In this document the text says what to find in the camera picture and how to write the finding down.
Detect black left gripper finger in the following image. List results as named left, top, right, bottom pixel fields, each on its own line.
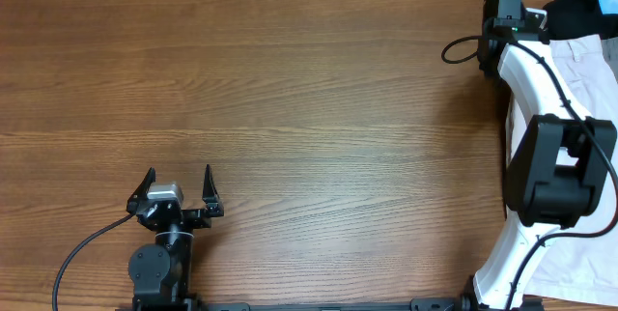
left=128, top=167, right=156, bottom=201
left=202, top=164, right=219, bottom=204

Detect beige shorts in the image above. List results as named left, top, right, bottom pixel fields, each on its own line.
left=525, top=35, right=617, bottom=306

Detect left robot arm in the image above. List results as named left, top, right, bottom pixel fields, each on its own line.
left=126, top=166, right=224, bottom=310

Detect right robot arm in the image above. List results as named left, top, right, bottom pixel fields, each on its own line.
left=471, top=0, right=617, bottom=310

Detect black garment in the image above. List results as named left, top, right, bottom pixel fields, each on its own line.
left=544, top=0, right=617, bottom=41

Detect grey shorts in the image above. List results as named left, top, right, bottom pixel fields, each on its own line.
left=601, top=37, right=618, bottom=80

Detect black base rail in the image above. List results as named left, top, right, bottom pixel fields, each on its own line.
left=115, top=296, right=547, bottom=311

